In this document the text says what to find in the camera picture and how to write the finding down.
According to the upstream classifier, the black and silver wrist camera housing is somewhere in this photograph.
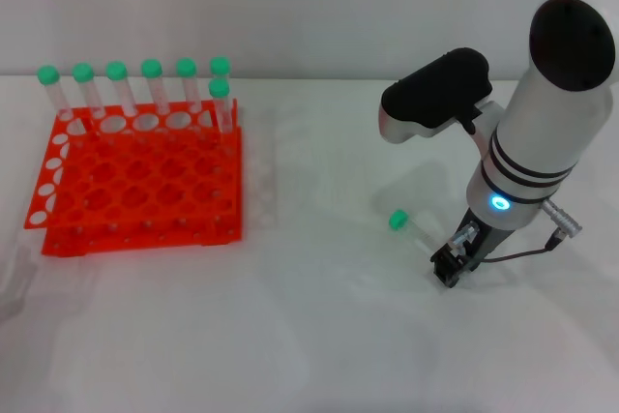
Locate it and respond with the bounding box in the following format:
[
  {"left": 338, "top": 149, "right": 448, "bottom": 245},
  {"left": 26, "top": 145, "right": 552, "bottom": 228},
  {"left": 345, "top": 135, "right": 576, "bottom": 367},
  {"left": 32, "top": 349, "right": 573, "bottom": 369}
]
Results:
[{"left": 376, "top": 46, "right": 507, "bottom": 144}]

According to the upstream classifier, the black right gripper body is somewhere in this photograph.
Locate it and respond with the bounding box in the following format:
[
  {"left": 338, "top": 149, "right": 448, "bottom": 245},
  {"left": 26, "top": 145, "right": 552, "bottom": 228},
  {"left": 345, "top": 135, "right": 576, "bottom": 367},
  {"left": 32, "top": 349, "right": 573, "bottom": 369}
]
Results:
[{"left": 452, "top": 209, "right": 510, "bottom": 273}]

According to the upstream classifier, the clear tube with green cap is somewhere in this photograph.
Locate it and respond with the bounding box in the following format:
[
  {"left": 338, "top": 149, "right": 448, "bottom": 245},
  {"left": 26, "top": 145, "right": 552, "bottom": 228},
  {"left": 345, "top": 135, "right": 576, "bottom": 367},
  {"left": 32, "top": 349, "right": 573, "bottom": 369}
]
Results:
[
  {"left": 388, "top": 208, "right": 444, "bottom": 259},
  {"left": 37, "top": 64, "right": 74, "bottom": 124},
  {"left": 208, "top": 77, "right": 233, "bottom": 134},
  {"left": 209, "top": 55, "right": 232, "bottom": 81},
  {"left": 174, "top": 57, "right": 204, "bottom": 114},
  {"left": 140, "top": 58, "right": 171, "bottom": 115},
  {"left": 105, "top": 60, "right": 138, "bottom": 118},
  {"left": 72, "top": 62, "right": 105, "bottom": 120}
]

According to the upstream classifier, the grey cable with metal plug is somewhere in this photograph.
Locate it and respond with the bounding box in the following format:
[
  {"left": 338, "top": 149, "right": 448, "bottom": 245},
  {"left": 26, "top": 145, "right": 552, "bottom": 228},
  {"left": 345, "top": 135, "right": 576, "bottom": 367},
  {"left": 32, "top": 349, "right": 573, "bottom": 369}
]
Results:
[{"left": 476, "top": 198, "right": 585, "bottom": 264}]

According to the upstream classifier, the orange plastic test tube rack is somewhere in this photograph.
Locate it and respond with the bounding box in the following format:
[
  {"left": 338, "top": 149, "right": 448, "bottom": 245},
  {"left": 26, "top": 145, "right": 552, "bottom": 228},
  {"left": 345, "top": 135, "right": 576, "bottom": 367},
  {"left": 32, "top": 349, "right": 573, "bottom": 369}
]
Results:
[{"left": 22, "top": 98, "right": 243, "bottom": 258}]

